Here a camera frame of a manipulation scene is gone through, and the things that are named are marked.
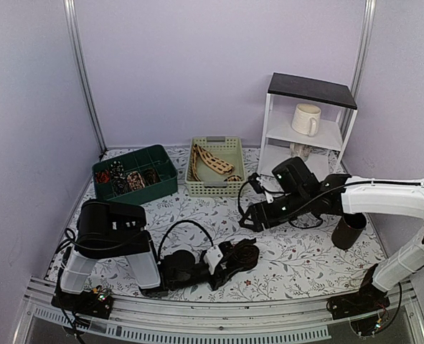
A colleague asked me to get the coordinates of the dark green divided organizer box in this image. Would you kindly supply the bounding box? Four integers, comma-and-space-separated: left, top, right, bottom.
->
92, 145, 178, 205

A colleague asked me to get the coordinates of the dark red patterned tie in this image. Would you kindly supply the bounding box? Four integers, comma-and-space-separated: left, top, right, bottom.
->
226, 239, 260, 271

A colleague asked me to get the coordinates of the aluminium front rail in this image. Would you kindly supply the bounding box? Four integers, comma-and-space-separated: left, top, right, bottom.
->
14, 278, 424, 343

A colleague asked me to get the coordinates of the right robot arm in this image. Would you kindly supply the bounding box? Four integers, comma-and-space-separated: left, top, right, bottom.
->
238, 157, 424, 312

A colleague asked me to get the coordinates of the cream ceramic mug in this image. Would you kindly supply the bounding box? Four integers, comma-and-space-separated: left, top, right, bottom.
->
291, 103, 321, 137

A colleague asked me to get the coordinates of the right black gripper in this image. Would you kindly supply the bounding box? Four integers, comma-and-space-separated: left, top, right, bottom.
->
240, 189, 311, 232

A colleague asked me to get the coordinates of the right aluminium frame post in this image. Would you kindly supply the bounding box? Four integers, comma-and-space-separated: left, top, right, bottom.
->
349, 0, 377, 103

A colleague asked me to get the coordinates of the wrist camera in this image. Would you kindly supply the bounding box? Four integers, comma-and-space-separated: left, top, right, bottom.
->
248, 173, 274, 204
202, 241, 232, 275

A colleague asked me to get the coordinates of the tan black patterned tie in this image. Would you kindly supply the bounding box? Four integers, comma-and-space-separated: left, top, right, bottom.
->
191, 144, 242, 182

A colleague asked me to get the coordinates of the dark brown rolled tie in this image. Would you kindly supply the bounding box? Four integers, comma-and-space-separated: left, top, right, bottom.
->
142, 168, 161, 186

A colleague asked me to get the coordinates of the patterned glass cup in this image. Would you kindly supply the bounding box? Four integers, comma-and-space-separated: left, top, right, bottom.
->
290, 143, 311, 162

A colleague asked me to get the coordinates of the floral white table mat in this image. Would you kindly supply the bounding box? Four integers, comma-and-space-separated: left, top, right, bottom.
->
52, 145, 390, 302

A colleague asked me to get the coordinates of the tan patterned rolled tie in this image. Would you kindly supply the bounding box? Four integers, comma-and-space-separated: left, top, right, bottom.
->
126, 171, 146, 191

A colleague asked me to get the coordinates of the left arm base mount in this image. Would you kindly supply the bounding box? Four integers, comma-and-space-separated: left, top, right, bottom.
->
51, 285, 114, 320

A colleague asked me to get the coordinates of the white shelf with black top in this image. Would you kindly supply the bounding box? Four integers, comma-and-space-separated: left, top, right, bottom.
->
258, 72, 358, 180

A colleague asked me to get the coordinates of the left aluminium frame post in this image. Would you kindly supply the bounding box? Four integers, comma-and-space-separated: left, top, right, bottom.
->
63, 0, 108, 155

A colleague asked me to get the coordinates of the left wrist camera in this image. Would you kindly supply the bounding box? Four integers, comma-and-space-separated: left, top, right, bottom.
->
202, 241, 232, 275

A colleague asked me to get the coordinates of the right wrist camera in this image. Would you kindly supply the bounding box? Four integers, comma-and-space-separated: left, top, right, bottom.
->
248, 173, 274, 204

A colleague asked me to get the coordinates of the black white dotted rolled tie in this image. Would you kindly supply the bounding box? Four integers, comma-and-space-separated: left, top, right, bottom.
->
110, 161, 128, 196

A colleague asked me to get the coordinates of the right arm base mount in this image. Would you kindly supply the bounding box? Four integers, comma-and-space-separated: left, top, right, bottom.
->
326, 286, 390, 320

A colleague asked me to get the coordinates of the aluminium frame post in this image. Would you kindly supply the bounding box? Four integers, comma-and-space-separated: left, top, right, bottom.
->
63, 0, 108, 155
349, 0, 377, 103

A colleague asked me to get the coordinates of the red black rolled tie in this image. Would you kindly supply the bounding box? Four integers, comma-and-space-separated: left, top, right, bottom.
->
94, 170, 111, 183

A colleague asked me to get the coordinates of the beige plastic slotted basket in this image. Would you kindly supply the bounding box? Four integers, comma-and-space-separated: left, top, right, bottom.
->
184, 136, 248, 197

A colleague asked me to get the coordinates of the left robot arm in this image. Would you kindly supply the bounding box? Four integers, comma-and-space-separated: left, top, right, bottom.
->
59, 199, 244, 311

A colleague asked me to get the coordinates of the dark brown cylinder cup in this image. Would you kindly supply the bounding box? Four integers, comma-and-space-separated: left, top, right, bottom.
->
331, 213, 367, 250

